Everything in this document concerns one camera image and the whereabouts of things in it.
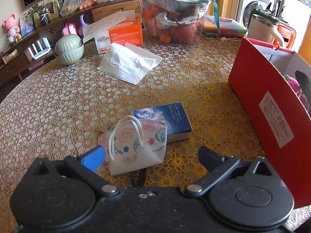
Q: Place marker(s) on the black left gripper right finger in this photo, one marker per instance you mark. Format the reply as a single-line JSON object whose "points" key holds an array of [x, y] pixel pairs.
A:
{"points": [[219, 168]]}

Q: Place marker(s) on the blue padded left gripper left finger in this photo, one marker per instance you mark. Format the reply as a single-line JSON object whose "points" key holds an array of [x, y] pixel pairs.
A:
{"points": [[83, 168]]}

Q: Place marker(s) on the patterned face mask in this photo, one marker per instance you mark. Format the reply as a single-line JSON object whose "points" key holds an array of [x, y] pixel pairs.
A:
{"points": [[134, 144]]}

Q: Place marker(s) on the black sock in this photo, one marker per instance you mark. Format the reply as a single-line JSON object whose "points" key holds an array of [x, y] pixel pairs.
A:
{"points": [[304, 82]]}

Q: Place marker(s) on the blue card box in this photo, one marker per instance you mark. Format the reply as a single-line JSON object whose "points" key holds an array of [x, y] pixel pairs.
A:
{"points": [[174, 115]]}

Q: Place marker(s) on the red and white cardboard box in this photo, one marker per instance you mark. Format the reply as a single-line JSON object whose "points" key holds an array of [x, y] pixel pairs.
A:
{"points": [[277, 114]]}

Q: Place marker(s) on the pink plush strawberry toy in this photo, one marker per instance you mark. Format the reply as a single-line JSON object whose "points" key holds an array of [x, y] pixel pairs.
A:
{"points": [[298, 91]]}

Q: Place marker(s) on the white tissue pack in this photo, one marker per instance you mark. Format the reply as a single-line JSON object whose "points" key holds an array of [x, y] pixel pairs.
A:
{"points": [[129, 63]]}

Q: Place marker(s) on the green round ceramic jar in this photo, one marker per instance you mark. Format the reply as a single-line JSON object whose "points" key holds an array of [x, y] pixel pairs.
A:
{"points": [[69, 49]]}

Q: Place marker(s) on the white wifi router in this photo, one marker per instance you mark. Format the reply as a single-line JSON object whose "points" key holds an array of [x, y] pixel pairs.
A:
{"points": [[39, 49]]}

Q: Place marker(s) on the colourful flat box stack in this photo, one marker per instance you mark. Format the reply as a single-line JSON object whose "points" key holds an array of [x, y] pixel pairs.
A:
{"points": [[228, 28]]}

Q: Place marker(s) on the purple vase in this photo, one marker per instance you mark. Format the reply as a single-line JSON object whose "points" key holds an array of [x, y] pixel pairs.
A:
{"points": [[84, 20]]}

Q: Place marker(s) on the orange tissue box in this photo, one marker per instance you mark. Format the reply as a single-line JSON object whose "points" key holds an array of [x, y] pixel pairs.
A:
{"points": [[120, 27]]}

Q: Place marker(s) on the wooden tv cabinet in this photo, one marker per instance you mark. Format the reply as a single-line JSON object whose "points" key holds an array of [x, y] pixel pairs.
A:
{"points": [[23, 60]]}

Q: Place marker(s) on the framed picture with plant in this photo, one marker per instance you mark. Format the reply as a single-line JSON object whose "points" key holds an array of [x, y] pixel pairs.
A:
{"points": [[42, 12]]}

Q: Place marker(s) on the clear fruit basket with bag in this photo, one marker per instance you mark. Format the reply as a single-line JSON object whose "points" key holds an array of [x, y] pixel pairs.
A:
{"points": [[176, 22]]}

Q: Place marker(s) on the pink teddy bear figure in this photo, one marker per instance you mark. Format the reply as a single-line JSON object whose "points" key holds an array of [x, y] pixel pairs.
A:
{"points": [[13, 31]]}

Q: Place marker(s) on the plastic bag with oranges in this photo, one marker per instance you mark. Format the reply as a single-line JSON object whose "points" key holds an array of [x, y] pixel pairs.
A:
{"points": [[71, 6]]}

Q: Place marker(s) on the cream mug with handle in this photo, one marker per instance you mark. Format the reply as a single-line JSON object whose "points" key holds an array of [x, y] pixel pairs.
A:
{"points": [[261, 30]]}

